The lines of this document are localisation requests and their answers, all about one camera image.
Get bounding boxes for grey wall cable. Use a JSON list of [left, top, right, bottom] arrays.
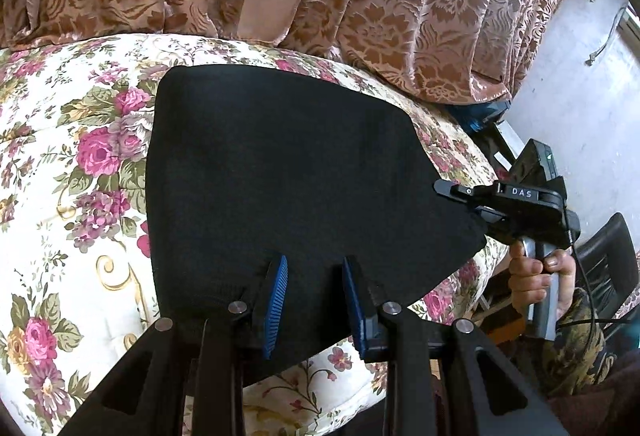
[[585, 6, 630, 66]]

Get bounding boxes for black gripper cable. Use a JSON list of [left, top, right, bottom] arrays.
[[562, 211, 640, 332]]

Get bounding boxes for dark metal frame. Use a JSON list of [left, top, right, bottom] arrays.
[[480, 121, 526, 177]]

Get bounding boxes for black chair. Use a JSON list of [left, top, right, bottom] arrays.
[[575, 212, 640, 332]]

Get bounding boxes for person's right hand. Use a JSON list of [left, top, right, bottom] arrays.
[[507, 248, 578, 317]]

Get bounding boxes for blue plastic object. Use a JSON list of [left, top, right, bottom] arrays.
[[445, 100, 513, 131]]

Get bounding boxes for brown floral curtain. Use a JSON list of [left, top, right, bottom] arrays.
[[0, 0, 588, 106]]

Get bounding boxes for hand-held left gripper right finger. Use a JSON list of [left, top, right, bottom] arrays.
[[341, 256, 571, 436]]

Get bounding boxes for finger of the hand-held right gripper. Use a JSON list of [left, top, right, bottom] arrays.
[[433, 179, 501, 207], [472, 205, 508, 227]]

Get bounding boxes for person's right forearm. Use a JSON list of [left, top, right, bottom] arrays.
[[542, 288, 608, 397]]

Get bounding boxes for black pants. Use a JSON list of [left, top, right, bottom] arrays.
[[144, 64, 488, 387]]

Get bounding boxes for maroon cloth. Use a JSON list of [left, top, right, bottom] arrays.
[[545, 356, 640, 436]]

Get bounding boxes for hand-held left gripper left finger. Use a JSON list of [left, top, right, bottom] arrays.
[[60, 255, 290, 436]]

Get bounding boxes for wooden frame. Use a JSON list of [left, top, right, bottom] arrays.
[[475, 261, 533, 342]]

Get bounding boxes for floral blanket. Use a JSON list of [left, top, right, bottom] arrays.
[[0, 33, 511, 436]]

